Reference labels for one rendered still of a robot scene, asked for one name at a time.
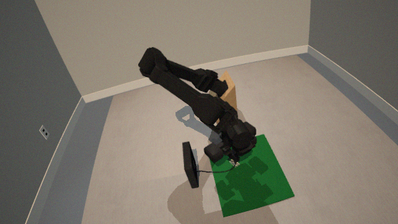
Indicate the green circuit board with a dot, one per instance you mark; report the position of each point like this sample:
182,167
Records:
257,180

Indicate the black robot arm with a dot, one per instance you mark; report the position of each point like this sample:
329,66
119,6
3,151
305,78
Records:
155,66

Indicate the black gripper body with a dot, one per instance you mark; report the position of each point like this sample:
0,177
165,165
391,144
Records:
215,152

